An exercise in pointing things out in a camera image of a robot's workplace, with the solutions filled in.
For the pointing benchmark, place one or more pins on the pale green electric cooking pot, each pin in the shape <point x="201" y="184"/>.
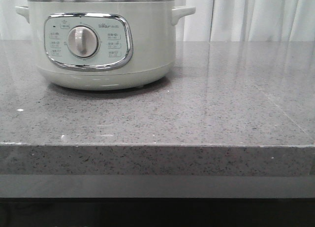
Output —
<point x="101" y="45"/>

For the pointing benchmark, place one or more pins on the white curtain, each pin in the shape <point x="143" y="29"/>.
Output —
<point x="214" y="20"/>

